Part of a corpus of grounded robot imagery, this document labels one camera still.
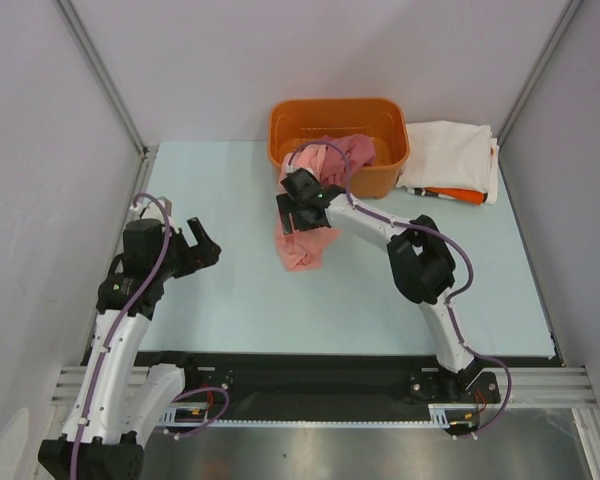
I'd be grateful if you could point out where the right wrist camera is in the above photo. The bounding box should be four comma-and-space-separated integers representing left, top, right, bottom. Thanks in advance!
281, 168, 322, 205

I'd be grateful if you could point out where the dark pink t-shirt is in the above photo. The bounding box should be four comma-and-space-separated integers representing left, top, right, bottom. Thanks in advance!
320, 134, 376, 187

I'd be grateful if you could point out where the aluminium frame rail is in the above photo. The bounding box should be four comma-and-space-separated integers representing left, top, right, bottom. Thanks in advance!
50, 366, 597, 409

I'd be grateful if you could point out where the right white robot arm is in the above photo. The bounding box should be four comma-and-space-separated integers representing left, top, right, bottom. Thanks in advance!
276, 181, 483, 401

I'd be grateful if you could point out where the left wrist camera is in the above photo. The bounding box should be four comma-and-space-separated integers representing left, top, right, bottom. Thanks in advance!
122, 197, 173, 276

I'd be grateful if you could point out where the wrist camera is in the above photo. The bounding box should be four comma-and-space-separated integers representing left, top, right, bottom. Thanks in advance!
122, 197, 173, 276
281, 168, 322, 205

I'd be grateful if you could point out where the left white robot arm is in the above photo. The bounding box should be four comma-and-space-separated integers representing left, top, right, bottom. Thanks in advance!
38, 217, 221, 479

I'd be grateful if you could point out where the orange plastic basket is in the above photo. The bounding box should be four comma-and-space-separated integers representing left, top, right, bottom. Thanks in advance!
268, 97, 410, 198

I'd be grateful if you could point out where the white slotted cable duct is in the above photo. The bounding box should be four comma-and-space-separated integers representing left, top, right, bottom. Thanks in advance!
155, 404, 478, 431

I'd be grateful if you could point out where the light pink t-shirt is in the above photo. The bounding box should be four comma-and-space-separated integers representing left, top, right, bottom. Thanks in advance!
274, 144, 343, 272

